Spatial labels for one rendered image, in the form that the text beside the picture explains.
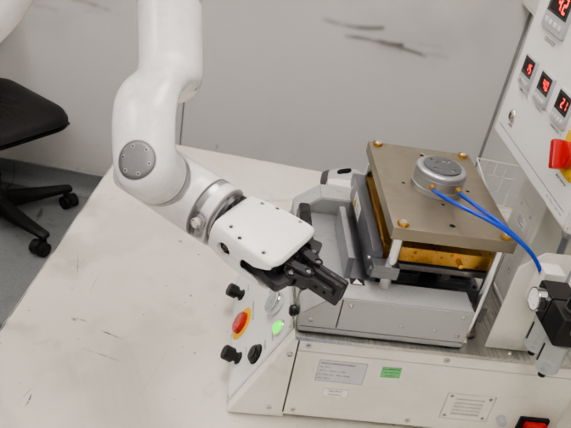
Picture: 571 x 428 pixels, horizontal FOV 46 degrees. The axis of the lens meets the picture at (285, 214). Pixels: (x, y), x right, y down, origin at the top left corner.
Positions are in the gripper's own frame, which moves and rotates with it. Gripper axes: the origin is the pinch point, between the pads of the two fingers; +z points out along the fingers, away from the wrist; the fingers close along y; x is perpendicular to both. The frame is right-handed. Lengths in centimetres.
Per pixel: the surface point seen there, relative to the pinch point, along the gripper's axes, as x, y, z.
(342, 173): 36, 75, -27
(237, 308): 36.9, 20.7, -19.6
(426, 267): 7.6, 22.8, 6.8
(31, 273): 132, 61, -119
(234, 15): 47, 144, -109
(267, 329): 25.8, 11.0, -9.3
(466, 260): 5.0, 25.9, 11.1
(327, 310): 13.2, 9.6, -1.2
